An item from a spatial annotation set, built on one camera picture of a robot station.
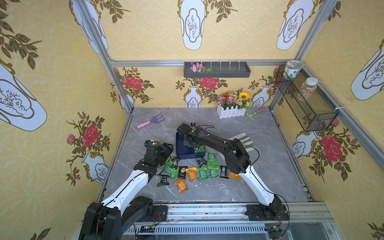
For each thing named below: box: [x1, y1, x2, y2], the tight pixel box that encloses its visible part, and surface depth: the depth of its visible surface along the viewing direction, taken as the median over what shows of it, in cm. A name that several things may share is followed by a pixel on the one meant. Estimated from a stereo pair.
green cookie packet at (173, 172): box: [164, 166, 179, 180], surface depth 89 cm
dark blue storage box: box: [176, 131, 206, 160], surface depth 96 cm
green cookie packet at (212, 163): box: [207, 152, 220, 170], surface depth 92 cm
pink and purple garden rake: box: [137, 112, 166, 129], surface depth 116 cm
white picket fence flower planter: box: [216, 87, 252, 119], surface depth 108 cm
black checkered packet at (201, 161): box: [196, 158, 208, 169], surface depth 92 cm
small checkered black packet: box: [171, 158, 180, 169], surface depth 92 cm
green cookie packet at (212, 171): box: [206, 165, 219, 179], surface depth 89 cm
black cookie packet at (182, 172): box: [177, 166, 188, 180], surface depth 88 cm
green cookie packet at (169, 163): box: [165, 156, 174, 169], surface depth 92 cm
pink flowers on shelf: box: [189, 62, 213, 73], surface depth 89 cm
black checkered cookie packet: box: [157, 174, 170, 187], surface depth 85 cm
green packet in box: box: [194, 145, 206, 154], surface depth 97 cm
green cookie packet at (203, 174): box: [196, 167, 208, 181], surface depth 87 cm
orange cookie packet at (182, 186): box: [174, 179, 189, 194], surface depth 83 cm
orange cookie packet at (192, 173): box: [185, 166, 199, 182], surface depth 89 cm
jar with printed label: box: [283, 59, 303, 80], surface depth 87 cm
